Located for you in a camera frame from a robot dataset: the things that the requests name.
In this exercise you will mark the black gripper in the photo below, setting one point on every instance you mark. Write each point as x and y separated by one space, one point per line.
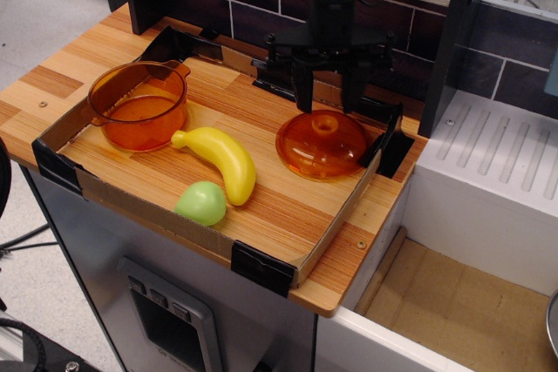
356 55

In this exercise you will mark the orange transparent pot lid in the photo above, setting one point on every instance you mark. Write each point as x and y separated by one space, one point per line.
324 145

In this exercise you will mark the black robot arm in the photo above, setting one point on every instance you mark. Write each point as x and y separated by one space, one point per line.
329 17

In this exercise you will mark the orange transparent pot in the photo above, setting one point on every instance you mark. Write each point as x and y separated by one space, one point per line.
139 106

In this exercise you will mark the cardboard fence with black tape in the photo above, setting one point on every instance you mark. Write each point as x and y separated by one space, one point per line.
300 238

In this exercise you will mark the yellow plastic banana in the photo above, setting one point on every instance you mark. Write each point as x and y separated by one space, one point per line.
228 155

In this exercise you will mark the green plastic pear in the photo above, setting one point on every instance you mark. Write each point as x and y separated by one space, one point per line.
203 202

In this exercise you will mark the white toy sink unit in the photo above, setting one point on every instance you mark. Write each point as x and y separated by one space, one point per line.
463 277

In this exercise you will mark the toy kitchen oven front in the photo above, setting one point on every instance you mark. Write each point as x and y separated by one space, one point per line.
162 306

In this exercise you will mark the metal bowl rim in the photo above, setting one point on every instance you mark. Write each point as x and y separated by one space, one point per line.
553 324

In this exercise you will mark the black right upright post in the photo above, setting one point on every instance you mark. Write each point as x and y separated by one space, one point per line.
438 94

